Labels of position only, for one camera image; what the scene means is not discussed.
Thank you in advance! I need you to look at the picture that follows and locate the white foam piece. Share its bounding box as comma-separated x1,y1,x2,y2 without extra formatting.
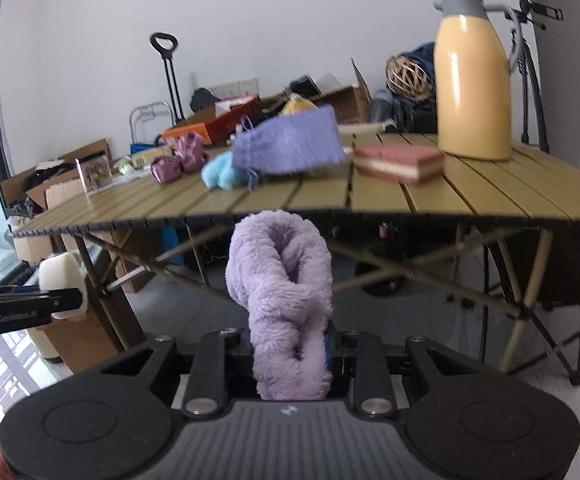
38,252,88,320

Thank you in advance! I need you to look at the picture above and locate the fluffy purple sock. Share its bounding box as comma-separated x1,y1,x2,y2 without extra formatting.
226,210,333,401

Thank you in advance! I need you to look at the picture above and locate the purple knitted pouch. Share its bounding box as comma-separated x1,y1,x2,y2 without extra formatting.
231,105,346,188

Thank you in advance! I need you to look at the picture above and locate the clear box of nuts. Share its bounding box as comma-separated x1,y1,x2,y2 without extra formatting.
76,151,112,194

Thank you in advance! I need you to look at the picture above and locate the purple satin pouch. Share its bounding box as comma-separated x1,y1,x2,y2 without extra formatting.
175,132,209,174
150,156,183,184

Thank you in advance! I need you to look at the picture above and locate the light blue fluffy cloth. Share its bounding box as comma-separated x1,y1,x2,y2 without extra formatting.
201,151,249,191

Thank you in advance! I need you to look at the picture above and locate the pink sponge block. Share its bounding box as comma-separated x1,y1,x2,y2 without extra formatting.
352,142,445,184

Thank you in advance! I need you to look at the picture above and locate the tan folding table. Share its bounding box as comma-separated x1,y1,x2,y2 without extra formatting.
18,143,580,344

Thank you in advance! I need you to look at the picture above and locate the orange cardboard box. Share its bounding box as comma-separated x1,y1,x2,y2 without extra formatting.
161,94,261,145

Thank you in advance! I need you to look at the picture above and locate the woven rattan ball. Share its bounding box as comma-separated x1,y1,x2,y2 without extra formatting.
385,55,433,102

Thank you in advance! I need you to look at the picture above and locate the yellow thermos jug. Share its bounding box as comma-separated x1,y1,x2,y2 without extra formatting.
433,0,522,162

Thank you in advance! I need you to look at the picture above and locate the black camera tripod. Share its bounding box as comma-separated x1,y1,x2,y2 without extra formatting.
511,0,563,154

